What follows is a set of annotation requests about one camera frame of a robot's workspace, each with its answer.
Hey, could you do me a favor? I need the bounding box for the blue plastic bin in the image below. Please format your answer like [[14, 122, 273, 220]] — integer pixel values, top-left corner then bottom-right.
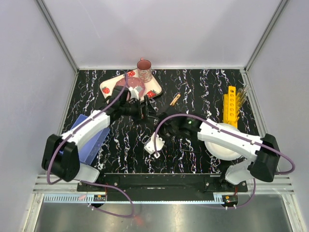
[[60, 110, 110, 165]]

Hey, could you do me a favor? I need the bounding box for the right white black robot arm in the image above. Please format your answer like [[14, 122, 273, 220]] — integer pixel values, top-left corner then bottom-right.
[[154, 113, 280, 192]]

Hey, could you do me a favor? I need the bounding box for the yellow test tube rack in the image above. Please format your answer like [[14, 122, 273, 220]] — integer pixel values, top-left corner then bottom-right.
[[223, 86, 239, 128]]

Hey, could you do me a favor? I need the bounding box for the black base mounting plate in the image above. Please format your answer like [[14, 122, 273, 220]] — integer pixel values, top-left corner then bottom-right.
[[77, 173, 248, 193]]

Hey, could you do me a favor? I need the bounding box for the white paper plate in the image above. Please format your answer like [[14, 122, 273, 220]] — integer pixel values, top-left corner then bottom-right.
[[204, 122, 243, 160]]

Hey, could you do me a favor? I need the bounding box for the pink floral mug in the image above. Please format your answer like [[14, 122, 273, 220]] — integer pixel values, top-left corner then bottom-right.
[[137, 58, 152, 83]]

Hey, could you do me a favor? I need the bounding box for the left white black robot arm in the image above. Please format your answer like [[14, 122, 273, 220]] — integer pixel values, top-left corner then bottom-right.
[[42, 86, 156, 191]]

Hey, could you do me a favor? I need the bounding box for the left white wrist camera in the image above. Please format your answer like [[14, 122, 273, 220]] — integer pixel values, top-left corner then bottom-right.
[[128, 86, 144, 101]]

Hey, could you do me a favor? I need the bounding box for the right controller box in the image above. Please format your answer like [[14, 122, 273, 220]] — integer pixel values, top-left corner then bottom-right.
[[223, 195, 239, 204]]

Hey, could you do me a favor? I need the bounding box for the glass test tube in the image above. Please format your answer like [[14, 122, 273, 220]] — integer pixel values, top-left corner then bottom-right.
[[240, 85, 250, 105], [239, 85, 249, 107], [236, 86, 247, 103]]

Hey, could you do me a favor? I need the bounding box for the pink dotted plate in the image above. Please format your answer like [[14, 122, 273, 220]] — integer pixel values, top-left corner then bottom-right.
[[115, 77, 145, 94]]

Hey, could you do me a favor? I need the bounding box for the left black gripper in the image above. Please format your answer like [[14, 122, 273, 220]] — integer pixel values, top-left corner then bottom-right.
[[120, 95, 158, 125]]

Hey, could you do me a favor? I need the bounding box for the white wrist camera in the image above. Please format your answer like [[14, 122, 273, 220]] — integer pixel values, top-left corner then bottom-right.
[[144, 133, 165, 159], [128, 86, 144, 101]]

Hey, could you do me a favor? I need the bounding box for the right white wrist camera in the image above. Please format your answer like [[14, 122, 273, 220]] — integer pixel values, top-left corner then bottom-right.
[[144, 133, 165, 159]]

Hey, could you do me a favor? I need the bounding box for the wooden clothespin clamp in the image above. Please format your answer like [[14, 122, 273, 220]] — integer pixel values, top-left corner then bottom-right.
[[170, 94, 181, 106]]

